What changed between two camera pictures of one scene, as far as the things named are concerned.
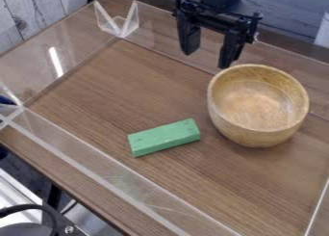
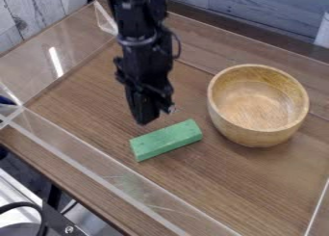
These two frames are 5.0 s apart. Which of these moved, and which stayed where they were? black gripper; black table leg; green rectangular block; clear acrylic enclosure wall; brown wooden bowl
Moved: green rectangular block; black gripper
Stayed: brown wooden bowl; black table leg; clear acrylic enclosure wall
